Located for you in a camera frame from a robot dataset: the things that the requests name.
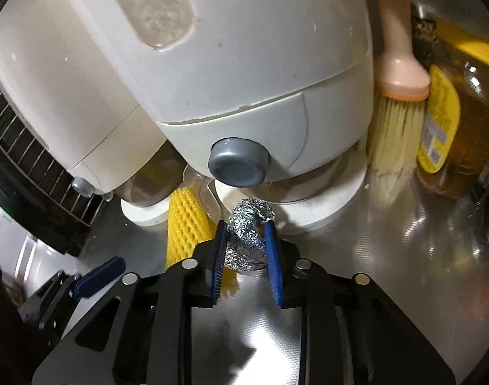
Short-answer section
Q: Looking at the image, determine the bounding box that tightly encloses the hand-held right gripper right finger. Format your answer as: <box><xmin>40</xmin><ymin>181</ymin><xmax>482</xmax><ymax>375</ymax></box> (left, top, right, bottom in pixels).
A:
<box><xmin>263</xmin><ymin>220</ymin><xmax>457</xmax><ymax>385</ymax></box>

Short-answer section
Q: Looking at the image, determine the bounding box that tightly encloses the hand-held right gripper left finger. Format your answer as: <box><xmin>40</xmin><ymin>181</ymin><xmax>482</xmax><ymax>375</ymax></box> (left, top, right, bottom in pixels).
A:
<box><xmin>31</xmin><ymin>220</ymin><xmax>230</xmax><ymax>385</ymax></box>

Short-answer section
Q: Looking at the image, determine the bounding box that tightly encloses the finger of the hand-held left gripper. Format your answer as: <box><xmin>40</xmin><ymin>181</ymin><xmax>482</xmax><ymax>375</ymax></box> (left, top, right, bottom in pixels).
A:
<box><xmin>17</xmin><ymin>256</ymin><xmax>127</xmax><ymax>331</ymax></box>

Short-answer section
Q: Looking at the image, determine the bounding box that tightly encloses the aluminium foil ball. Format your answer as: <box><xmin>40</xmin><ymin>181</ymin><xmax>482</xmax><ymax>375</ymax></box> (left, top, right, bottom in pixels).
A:
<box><xmin>224</xmin><ymin>198</ymin><xmax>276</xmax><ymax>275</ymax></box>

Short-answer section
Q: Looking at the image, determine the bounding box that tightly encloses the yellow foam fruit net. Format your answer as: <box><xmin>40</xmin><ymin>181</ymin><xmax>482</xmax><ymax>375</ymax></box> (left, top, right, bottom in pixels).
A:
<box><xmin>164</xmin><ymin>186</ymin><xmax>238</xmax><ymax>295</ymax></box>

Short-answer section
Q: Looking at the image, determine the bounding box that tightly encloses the white grain dispenser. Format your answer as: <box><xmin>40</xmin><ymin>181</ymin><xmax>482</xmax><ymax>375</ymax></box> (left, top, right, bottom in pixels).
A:
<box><xmin>0</xmin><ymin>0</ymin><xmax>375</xmax><ymax>234</ymax></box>
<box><xmin>0</xmin><ymin>64</ymin><xmax>177</xmax><ymax>227</ymax></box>

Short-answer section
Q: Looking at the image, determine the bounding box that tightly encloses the cooking oil bottle yellow label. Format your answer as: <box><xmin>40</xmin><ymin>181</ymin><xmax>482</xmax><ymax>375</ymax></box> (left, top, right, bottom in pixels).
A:
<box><xmin>413</xmin><ymin>16</ymin><xmax>489</xmax><ymax>202</ymax></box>

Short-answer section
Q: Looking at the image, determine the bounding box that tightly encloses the black wire rack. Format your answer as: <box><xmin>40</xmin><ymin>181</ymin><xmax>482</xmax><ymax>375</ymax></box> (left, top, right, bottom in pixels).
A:
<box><xmin>0</xmin><ymin>71</ymin><xmax>109</xmax><ymax>256</ymax></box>

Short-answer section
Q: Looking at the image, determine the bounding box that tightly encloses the pink handled brush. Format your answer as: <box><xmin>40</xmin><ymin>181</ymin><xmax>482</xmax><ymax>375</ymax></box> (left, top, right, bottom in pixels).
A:
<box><xmin>367</xmin><ymin>0</ymin><xmax>431</xmax><ymax>182</ymax></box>

